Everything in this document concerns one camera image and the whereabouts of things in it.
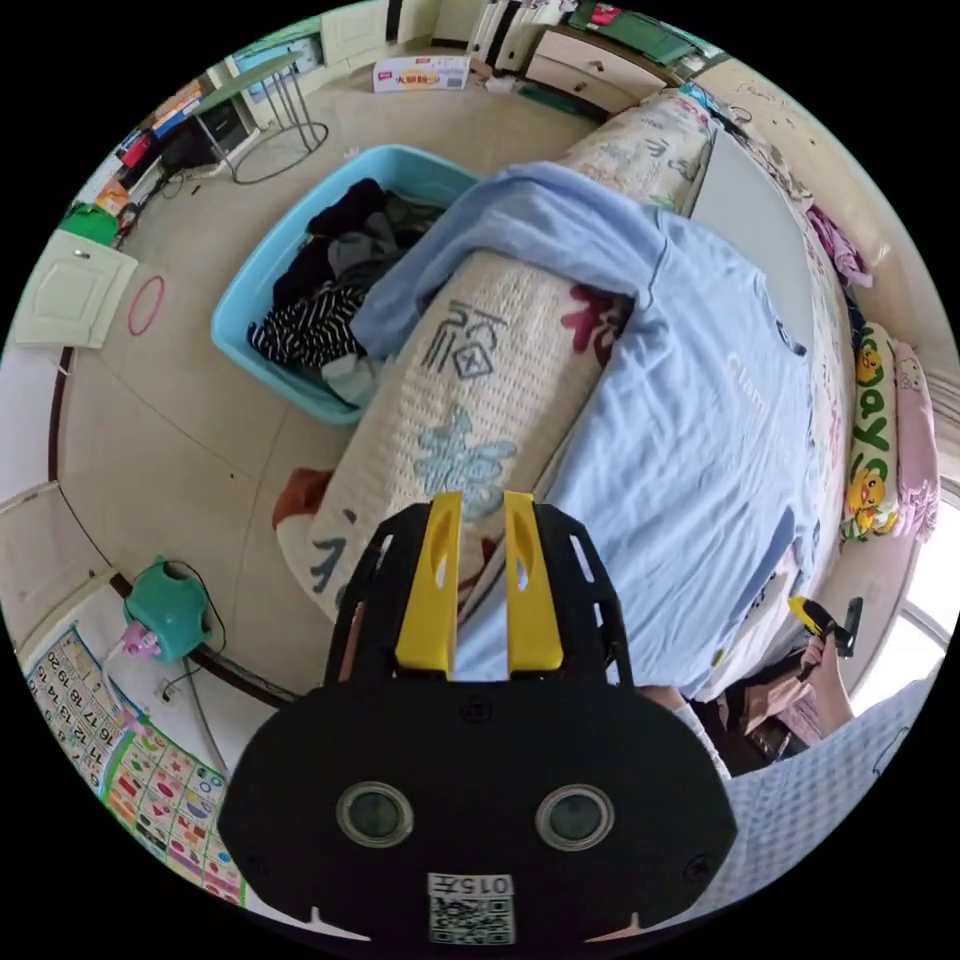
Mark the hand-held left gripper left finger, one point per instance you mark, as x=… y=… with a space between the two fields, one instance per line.
x=426 y=600

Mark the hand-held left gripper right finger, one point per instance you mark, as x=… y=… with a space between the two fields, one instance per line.
x=531 y=600

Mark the light blue long sleeve shirt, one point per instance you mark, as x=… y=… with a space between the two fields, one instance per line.
x=690 y=450

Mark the person's right forearm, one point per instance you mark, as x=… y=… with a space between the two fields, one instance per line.
x=836 y=705

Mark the person's right hand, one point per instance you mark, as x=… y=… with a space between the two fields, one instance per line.
x=814 y=658

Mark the orange cloth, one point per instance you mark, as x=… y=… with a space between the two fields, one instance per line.
x=296 y=495

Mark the pillow with yellow ducks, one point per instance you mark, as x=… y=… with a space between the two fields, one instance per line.
x=870 y=442

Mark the person's body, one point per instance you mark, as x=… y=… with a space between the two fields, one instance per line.
x=825 y=795

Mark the pink pillow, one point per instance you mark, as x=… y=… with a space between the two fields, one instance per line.
x=916 y=442

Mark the teal round toy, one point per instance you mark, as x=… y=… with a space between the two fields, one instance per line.
x=169 y=611

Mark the bed with printed quilt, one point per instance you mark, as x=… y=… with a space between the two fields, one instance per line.
x=480 y=330

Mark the blue basket of clothes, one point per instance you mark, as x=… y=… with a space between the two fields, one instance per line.
x=255 y=292

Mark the purple garment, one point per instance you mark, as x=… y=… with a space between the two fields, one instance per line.
x=838 y=244

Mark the grey flat board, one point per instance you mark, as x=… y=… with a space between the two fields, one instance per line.
x=750 y=225

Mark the white cupboard door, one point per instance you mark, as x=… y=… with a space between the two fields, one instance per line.
x=71 y=289

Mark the printed carton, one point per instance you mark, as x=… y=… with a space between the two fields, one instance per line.
x=420 y=73

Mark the white drawer cupboard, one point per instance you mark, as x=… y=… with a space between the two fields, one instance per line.
x=585 y=64

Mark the green top folding table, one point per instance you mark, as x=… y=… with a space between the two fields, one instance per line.
x=255 y=82

